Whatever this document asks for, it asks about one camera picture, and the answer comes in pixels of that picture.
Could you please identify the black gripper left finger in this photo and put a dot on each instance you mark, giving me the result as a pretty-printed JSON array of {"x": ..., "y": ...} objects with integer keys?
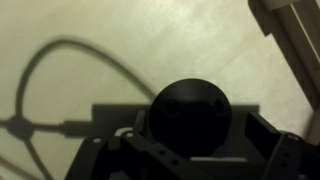
[{"x": 133, "y": 160}]

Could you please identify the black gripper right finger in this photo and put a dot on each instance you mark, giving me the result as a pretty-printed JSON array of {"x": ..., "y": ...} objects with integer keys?
[{"x": 293, "y": 156}]

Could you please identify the black round object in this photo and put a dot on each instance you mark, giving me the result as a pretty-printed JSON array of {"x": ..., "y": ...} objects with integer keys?
[{"x": 190, "y": 113}]

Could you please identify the wooden slatted tray box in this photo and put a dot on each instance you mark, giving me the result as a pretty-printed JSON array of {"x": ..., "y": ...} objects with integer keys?
[{"x": 166, "y": 40}]

